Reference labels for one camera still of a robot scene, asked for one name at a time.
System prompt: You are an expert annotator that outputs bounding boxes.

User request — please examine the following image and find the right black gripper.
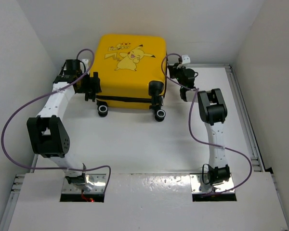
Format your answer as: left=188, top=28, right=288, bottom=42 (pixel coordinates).
left=170, top=63, right=187, bottom=88

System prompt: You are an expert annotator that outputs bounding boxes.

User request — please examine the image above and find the yellow suitcase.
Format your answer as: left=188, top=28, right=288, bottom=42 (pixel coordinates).
left=90, top=34, right=167, bottom=122

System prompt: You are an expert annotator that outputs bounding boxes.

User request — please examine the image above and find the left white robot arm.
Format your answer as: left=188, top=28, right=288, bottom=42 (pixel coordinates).
left=26, top=59, right=94, bottom=192

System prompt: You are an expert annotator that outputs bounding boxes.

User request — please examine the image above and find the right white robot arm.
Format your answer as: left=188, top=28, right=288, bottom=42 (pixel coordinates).
left=168, top=54, right=230, bottom=185

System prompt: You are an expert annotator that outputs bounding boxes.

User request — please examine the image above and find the white front panel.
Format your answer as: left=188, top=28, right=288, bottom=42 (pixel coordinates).
left=9, top=171, right=288, bottom=231

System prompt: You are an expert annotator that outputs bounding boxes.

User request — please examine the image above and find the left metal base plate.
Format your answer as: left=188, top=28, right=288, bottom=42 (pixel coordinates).
left=62, top=174, right=106, bottom=194

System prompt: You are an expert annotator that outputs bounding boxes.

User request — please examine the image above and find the metal base plate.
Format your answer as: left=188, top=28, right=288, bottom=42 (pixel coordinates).
left=62, top=174, right=106, bottom=194
left=190, top=173, right=235, bottom=195

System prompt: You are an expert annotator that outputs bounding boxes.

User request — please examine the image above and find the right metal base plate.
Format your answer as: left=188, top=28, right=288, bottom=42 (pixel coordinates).
left=190, top=173, right=235, bottom=195

